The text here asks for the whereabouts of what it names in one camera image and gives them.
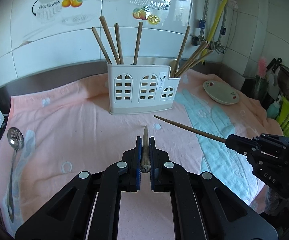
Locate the teal soap bottle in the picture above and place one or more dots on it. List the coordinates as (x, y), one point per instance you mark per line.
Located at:
(274, 109)

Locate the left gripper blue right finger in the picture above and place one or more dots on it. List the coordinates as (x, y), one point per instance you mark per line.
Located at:
(160, 175)

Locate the pink patterned towel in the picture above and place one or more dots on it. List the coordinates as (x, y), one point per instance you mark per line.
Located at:
(69, 129)

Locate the yellow gas pipe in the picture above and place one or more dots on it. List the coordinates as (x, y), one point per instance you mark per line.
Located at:
(221, 12)

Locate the green dish rack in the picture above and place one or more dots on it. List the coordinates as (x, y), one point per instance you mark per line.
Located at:
(283, 117)

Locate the white oval dish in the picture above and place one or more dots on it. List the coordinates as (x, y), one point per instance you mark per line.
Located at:
(221, 92)

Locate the metal water valve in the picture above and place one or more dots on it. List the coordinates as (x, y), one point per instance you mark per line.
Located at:
(198, 41)

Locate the steel slotted spoon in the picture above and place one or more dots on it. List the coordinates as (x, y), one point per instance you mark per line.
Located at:
(16, 141)

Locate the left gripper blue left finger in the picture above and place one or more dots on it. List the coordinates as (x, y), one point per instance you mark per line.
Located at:
(131, 180)

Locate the white house-shaped utensil holder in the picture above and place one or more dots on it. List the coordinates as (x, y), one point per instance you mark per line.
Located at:
(139, 89)

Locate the pink flower decoration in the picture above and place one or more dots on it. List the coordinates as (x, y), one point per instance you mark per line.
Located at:
(262, 66)

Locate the brown wooden chopstick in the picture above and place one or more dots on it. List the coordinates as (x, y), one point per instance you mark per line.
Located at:
(182, 46)
(99, 41)
(109, 38)
(173, 65)
(194, 63)
(118, 41)
(192, 58)
(138, 40)
(193, 130)
(145, 165)

